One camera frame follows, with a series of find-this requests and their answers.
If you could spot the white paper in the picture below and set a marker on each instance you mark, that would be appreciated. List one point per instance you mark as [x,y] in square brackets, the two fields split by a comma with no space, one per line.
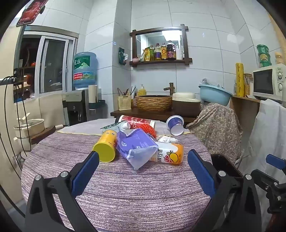
[166,139]

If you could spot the orange mesh net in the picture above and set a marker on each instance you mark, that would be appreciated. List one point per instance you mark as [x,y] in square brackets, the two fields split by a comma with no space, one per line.
[147,131]

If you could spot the brown and cream rice cooker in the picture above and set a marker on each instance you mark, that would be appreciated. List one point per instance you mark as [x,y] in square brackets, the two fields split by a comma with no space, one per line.
[185,104]

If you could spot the yellow oil bottle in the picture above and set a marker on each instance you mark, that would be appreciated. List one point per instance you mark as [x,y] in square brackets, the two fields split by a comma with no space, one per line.
[157,53]

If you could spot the bottle with orange label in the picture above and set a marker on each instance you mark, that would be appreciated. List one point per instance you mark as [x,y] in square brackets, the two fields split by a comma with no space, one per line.
[164,53]

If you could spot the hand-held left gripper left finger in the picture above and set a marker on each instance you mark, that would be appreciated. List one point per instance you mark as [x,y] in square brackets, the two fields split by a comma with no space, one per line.
[85,174]

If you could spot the light wooden shelf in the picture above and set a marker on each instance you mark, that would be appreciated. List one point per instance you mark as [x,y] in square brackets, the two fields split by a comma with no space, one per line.
[244,113]

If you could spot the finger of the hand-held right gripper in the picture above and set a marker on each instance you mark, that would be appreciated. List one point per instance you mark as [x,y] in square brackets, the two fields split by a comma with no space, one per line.
[264,178]
[276,161]

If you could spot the yellow soap dispenser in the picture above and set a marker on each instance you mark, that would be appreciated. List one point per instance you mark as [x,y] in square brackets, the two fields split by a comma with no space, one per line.
[141,92]

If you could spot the purple plastic bag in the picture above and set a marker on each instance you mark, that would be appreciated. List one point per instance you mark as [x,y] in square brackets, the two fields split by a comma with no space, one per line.
[134,147]

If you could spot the smartphone on mount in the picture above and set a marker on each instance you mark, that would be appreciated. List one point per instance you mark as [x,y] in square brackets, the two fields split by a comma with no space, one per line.
[29,13]

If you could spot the water dispenser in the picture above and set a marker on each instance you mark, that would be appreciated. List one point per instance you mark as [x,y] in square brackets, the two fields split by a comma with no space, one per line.
[74,107]

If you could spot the beige chopstick holder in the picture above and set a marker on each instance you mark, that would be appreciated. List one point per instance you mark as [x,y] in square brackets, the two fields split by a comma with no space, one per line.
[124,102]

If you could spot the light blue basin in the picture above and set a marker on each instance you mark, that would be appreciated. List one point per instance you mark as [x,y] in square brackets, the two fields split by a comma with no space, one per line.
[215,96]

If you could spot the dark brown bin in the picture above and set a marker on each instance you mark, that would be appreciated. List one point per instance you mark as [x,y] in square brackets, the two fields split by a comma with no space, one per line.
[225,162]

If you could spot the grey cloth in basin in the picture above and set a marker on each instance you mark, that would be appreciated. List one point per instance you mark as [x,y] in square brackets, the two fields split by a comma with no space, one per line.
[209,83]

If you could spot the white bottle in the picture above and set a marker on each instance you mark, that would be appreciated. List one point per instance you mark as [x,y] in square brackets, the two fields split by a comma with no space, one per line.
[179,53]

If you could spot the dark wooden counter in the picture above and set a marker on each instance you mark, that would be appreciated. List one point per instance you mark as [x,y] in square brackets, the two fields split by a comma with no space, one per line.
[125,113]

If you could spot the yellow can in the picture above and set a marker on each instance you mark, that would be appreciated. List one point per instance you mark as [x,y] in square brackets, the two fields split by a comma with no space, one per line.
[105,147]

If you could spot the beige cloth cover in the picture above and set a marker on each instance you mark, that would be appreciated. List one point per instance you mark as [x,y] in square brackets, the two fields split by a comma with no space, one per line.
[52,109]

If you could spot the green packet on wall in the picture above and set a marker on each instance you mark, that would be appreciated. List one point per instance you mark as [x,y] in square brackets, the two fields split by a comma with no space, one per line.
[122,57]

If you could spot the glass jar with wooden lid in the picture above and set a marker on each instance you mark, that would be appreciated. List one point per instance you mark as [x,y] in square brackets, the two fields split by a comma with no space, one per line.
[248,87]

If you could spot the pink teapot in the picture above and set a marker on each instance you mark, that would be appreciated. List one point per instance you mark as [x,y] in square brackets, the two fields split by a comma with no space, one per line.
[135,60]

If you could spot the purple and white cup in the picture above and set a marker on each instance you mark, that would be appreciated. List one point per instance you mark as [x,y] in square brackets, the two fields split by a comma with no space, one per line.
[175,125]

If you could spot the green bottle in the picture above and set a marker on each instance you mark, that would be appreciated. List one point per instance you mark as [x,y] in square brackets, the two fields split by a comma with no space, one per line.
[152,54]

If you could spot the stack of paper cups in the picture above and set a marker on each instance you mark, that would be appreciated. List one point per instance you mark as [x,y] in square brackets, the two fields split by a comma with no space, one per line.
[92,93]

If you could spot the blue water jug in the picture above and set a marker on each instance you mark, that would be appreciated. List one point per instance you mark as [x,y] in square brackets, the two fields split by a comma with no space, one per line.
[85,71]

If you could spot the paisley patterned cloth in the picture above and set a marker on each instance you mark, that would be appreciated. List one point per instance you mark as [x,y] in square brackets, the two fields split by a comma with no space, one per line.
[216,129]

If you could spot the small white cup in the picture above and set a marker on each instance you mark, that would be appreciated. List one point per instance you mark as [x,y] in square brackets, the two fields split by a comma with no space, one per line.
[125,125]

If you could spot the bronze faucet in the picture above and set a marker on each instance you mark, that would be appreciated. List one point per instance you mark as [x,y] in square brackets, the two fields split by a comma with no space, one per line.
[171,88]

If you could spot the cream pot with lid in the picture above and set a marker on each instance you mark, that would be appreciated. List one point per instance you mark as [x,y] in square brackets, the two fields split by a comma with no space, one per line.
[30,127]

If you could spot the purple woven tablecloth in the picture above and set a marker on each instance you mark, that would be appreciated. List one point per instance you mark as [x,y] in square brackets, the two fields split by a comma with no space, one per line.
[134,196]

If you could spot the white cloth with yellow trim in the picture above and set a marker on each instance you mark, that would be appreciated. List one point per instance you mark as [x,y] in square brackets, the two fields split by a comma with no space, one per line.
[76,129]

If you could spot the yellow wrap box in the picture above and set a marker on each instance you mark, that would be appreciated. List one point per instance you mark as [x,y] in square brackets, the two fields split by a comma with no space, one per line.
[239,80]

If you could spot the dark sauce bottle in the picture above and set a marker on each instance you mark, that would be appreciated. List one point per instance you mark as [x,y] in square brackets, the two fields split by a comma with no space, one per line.
[171,52]

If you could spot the yellow pouch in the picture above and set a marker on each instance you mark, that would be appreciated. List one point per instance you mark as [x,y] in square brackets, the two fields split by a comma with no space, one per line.
[147,55]

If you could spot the red canister with white lid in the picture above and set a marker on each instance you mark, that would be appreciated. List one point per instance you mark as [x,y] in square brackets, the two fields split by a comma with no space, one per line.
[138,121]

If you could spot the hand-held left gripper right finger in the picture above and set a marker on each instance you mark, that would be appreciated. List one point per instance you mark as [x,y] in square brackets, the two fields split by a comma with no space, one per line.
[201,174]

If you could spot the white microwave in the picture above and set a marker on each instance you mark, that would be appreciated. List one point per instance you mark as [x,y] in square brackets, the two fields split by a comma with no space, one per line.
[263,82]

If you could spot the sliding window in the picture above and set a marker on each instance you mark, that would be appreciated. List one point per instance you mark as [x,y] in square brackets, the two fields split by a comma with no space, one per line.
[51,67]

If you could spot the dark green cup holder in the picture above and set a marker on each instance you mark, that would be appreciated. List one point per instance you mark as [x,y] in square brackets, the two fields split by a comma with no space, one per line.
[98,104]

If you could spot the green and yellow packet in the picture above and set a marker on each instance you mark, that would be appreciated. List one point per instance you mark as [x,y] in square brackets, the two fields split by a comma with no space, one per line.
[110,129]

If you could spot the orange fruit drink bottle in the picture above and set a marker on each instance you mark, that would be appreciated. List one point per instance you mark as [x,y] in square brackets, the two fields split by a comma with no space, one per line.
[169,154]

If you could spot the woven basket basin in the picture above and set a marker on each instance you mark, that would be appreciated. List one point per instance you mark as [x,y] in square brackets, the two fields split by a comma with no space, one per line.
[153,103]

